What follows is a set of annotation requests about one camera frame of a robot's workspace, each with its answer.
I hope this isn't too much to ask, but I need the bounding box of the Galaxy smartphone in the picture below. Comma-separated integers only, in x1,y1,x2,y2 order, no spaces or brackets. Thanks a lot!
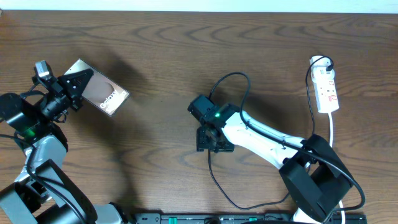
64,58,130,116

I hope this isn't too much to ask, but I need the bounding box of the white power strip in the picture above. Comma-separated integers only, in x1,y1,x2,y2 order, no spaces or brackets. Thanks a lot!
310,55,339,114

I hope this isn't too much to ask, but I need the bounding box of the black charger cable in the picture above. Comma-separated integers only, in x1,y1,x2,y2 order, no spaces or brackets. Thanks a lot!
206,55,335,211

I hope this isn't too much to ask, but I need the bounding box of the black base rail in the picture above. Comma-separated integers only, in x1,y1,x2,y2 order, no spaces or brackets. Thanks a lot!
126,211,368,224

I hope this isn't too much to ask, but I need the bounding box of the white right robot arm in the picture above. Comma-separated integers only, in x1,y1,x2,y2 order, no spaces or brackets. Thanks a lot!
187,95,355,223

